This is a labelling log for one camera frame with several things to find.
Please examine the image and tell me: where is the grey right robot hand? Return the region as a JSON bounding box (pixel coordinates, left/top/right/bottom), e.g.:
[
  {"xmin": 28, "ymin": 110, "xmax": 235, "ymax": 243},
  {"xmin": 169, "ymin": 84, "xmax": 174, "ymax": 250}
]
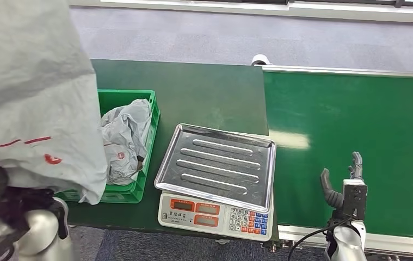
[{"xmin": 319, "ymin": 151, "xmax": 365, "ymax": 210}]

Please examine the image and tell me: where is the grey courier package bag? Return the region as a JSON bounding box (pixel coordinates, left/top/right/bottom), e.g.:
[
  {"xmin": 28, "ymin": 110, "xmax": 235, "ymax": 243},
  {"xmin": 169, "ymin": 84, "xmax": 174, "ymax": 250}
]
[
  {"xmin": 98, "ymin": 98, "xmax": 153, "ymax": 187},
  {"xmin": 0, "ymin": 0, "xmax": 108, "ymax": 206}
]

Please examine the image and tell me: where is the green conveyor belt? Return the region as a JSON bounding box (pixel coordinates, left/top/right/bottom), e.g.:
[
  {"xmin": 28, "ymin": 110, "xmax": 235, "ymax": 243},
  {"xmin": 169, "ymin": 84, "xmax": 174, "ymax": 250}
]
[{"xmin": 262, "ymin": 70, "xmax": 413, "ymax": 239}]

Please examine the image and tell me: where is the white conveyor roller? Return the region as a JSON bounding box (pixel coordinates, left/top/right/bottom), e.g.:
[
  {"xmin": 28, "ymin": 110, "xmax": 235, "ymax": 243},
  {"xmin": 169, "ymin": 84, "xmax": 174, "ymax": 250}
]
[{"xmin": 251, "ymin": 54, "xmax": 273, "ymax": 68}]

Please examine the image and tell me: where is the electronic scale with steel tray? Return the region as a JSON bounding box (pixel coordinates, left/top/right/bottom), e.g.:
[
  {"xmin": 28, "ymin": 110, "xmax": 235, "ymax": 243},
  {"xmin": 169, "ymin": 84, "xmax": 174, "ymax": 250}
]
[{"xmin": 153, "ymin": 123, "xmax": 278, "ymax": 246}]

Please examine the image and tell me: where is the green plastic crate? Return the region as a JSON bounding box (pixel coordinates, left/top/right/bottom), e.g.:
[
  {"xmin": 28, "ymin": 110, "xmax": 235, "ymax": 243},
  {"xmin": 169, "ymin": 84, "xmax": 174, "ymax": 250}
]
[{"xmin": 54, "ymin": 89, "xmax": 162, "ymax": 205}]

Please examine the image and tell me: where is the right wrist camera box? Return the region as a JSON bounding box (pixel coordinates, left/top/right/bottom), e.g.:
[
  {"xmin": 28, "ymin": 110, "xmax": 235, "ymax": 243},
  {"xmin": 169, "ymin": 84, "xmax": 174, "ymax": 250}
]
[{"xmin": 342, "ymin": 179, "xmax": 368, "ymax": 221}]

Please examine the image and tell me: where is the black cable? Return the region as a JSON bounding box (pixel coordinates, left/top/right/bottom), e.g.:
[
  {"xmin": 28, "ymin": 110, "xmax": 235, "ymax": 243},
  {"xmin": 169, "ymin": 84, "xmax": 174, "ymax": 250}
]
[
  {"xmin": 287, "ymin": 215, "xmax": 355, "ymax": 261},
  {"xmin": 0, "ymin": 185, "xmax": 69, "ymax": 241}
]

